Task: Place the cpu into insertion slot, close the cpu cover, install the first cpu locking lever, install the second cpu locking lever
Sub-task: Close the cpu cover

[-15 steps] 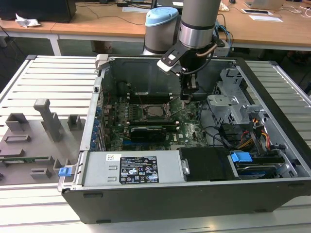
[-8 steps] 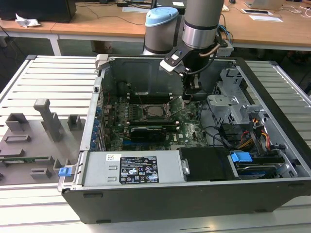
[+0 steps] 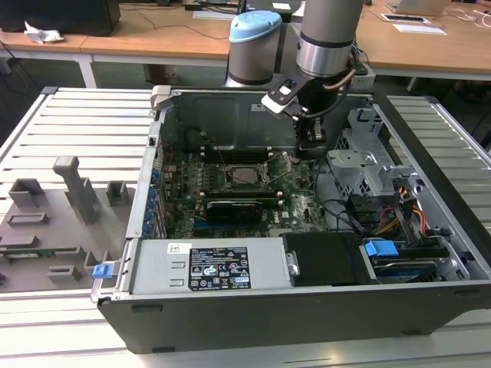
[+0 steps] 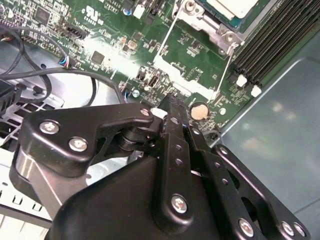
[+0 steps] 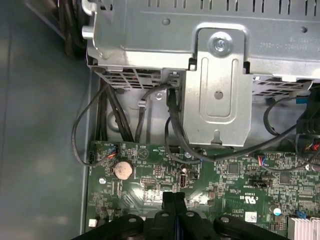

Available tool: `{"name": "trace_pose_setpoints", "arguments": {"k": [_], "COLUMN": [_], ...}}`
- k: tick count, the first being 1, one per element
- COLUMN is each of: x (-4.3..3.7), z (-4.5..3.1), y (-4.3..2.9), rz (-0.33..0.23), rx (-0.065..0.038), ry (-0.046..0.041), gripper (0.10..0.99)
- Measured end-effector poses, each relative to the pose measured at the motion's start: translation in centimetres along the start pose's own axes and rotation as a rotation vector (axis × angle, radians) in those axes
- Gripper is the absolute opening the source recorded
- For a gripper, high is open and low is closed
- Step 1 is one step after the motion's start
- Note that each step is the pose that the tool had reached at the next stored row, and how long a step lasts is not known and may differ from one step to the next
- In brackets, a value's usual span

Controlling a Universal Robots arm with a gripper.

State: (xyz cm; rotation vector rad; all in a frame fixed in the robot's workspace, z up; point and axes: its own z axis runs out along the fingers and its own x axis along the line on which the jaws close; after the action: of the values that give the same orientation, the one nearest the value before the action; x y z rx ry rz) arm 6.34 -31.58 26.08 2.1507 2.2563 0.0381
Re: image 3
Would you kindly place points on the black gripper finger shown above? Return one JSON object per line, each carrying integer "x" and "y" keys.
{"x": 307, "y": 147}

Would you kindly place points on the square CPU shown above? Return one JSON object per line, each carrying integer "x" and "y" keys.
{"x": 245, "y": 175}

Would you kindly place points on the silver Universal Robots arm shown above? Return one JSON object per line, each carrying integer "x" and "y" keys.
{"x": 326, "y": 38}

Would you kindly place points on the black RAM slot bank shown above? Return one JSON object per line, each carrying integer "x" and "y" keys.
{"x": 238, "y": 156}
{"x": 238, "y": 194}

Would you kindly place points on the CPU socket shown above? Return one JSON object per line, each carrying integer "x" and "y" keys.
{"x": 239, "y": 186}

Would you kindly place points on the grey metal drive cage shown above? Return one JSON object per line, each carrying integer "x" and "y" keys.
{"x": 356, "y": 165}

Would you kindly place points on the green motherboard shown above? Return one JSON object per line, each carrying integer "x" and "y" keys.
{"x": 295, "y": 214}

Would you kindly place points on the black graphics card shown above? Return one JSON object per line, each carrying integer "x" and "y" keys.
{"x": 234, "y": 211}

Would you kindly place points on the black plastic air shroud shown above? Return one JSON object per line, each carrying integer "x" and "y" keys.
{"x": 326, "y": 260}

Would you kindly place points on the white paper sheet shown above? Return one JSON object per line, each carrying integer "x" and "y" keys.
{"x": 418, "y": 28}

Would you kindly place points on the hard disk in blue carrier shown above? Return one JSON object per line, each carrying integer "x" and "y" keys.
{"x": 379, "y": 249}

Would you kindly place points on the beige laptop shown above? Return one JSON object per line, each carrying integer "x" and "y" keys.
{"x": 418, "y": 5}

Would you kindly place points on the brown cardboard box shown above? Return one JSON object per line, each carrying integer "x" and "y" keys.
{"x": 161, "y": 74}

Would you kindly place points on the black and grey PC case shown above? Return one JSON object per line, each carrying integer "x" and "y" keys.
{"x": 268, "y": 322}

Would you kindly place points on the grey power supply with label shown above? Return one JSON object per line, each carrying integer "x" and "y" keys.
{"x": 153, "y": 268}

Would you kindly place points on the blue plastic latch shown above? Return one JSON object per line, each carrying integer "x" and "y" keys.
{"x": 101, "y": 271}

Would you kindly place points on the black monitor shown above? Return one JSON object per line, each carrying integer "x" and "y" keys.
{"x": 69, "y": 15}

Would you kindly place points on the grey printed parts rack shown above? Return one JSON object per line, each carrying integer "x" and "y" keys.
{"x": 57, "y": 230}

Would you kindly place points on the crumpled white paper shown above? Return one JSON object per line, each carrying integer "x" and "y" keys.
{"x": 42, "y": 35}

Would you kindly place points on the green RAM stick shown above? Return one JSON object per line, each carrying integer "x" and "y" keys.
{"x": 38, "y": 251}

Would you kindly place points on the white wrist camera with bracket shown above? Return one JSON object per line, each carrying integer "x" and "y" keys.
{"x": 274, "y": 104}

